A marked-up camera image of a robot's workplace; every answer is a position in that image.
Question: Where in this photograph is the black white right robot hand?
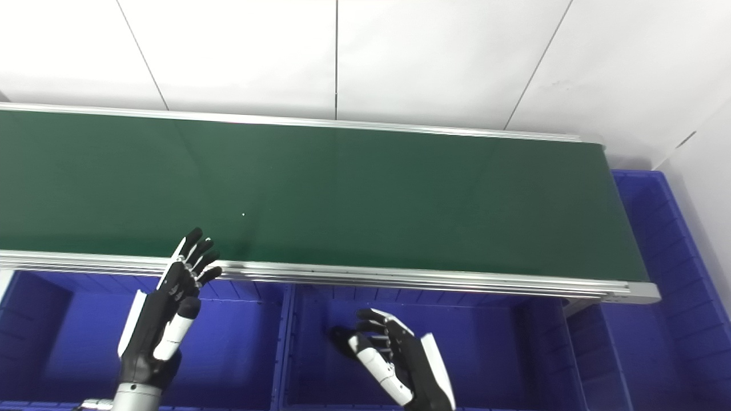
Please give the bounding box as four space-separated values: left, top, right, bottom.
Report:
347 308 457 411

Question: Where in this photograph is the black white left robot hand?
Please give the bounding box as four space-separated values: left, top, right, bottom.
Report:
117 227 223 390

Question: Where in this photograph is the black flanged machine part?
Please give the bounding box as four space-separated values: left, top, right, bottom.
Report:
330 325 358 360

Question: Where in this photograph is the blue plastic bin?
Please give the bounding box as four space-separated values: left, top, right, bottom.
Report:
565 170 731 411
274 283 590 411
0 269 295 411

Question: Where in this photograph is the green conveyor belt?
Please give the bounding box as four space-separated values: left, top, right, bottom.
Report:
0 103 662 305
0 110 650 283

